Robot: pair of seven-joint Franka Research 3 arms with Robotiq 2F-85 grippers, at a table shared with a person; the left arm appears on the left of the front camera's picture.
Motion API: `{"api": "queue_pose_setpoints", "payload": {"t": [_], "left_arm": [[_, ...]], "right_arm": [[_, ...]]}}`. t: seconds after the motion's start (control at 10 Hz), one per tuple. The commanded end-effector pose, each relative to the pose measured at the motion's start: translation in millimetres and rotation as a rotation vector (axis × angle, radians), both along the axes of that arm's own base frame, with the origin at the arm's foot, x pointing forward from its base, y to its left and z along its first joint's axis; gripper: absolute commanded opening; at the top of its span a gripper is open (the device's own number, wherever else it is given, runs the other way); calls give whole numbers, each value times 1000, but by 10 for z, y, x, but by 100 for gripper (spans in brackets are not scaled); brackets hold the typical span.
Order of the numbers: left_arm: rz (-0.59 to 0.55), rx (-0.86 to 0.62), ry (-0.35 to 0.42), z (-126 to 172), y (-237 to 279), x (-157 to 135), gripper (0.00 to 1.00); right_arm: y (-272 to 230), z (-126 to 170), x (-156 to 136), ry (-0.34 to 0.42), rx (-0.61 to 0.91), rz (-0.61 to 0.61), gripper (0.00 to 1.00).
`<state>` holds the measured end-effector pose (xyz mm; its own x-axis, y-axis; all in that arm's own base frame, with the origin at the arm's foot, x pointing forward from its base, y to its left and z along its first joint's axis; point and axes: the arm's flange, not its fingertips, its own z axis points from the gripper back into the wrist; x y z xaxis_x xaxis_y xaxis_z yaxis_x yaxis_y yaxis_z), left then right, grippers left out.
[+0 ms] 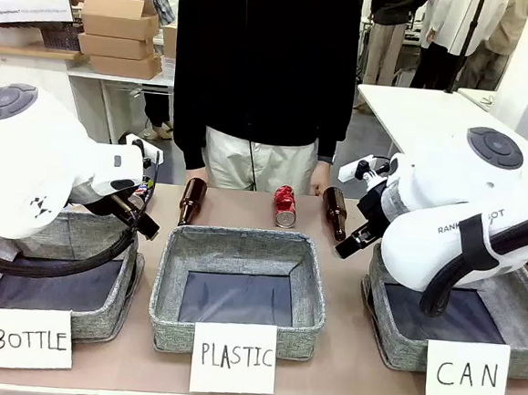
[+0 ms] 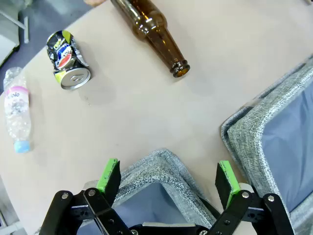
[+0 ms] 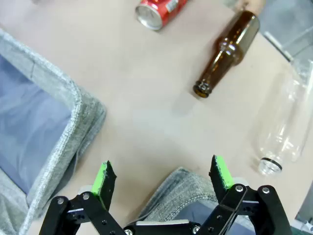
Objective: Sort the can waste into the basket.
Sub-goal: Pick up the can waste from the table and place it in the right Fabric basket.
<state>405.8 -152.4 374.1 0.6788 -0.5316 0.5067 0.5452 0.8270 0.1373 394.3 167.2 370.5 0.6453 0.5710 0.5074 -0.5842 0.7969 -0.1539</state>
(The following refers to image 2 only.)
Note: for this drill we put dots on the grey fabric basket plastic label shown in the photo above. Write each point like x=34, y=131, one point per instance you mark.
x=254, y=127

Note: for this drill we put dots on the grey fabric basket bottle label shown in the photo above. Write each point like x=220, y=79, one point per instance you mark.
x=159, y=166

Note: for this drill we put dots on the person hand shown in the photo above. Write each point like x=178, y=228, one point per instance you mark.
x=95, y=2

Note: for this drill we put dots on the crushed plastic bottle pink label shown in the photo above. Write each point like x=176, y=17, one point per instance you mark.
x=17, y=110

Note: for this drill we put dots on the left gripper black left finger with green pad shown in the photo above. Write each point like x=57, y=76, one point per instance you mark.
x=107, y=178

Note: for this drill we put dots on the brown glass beer bottle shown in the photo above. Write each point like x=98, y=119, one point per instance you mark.
x=151, y=29

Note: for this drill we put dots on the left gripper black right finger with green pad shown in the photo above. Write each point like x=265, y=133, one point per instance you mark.
x=226, y=181

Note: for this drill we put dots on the grey metal frame leg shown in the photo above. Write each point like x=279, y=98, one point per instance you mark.
x=26, y=29

